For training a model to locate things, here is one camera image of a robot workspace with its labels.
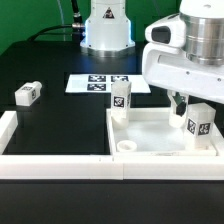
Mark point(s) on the white U-shaped obstacle fence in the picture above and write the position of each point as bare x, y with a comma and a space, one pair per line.
117, 167

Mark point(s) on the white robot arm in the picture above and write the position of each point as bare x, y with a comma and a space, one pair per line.
185, 53

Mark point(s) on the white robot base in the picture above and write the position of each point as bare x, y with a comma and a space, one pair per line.
108, 30

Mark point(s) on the white marker sheet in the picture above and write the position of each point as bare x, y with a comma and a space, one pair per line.
101, 83

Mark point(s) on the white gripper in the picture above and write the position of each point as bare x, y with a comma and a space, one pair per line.
168, 68

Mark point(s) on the white square table top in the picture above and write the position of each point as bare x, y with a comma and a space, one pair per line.
149, 134

